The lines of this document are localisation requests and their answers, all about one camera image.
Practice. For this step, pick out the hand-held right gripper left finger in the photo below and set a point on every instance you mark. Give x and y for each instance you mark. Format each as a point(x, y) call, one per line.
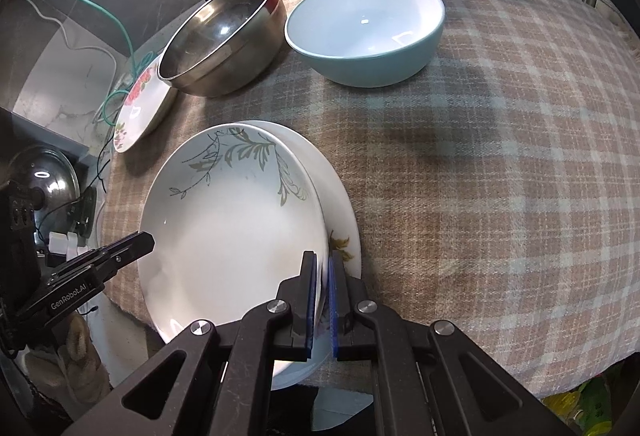
point(310, 296)

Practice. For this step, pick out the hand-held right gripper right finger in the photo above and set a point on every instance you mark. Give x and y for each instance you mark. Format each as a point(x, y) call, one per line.
point(334, 311)

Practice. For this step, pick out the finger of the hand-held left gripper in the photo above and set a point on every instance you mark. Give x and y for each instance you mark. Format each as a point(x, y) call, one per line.
point(127, 248)

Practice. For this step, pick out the leaf pattern white plate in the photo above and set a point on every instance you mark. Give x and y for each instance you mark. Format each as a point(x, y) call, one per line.
point(225, 226)

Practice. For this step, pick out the plain white plate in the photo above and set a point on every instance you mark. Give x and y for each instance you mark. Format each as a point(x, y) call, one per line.
point(335, 196)

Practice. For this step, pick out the light blue bowl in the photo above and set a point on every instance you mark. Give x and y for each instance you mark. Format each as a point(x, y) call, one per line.
point(365, 31)

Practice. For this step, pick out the person's left hand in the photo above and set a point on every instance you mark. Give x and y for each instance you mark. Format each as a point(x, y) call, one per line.
point(70, 356)

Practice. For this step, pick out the glass pot lid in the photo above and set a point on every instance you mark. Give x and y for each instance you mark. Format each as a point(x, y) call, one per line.
point(45, 178)

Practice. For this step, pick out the pink floral white plate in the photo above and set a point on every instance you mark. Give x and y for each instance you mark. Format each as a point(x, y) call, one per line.
point(140, 111)

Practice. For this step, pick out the plaid cloth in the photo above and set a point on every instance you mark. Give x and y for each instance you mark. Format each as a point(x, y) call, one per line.
point(475, 166)

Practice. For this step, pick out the large stainless steel bowl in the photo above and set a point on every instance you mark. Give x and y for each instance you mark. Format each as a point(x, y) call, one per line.
point(225, 46)

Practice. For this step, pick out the green plastic bag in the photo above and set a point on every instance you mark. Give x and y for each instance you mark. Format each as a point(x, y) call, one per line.
point(590, 403)

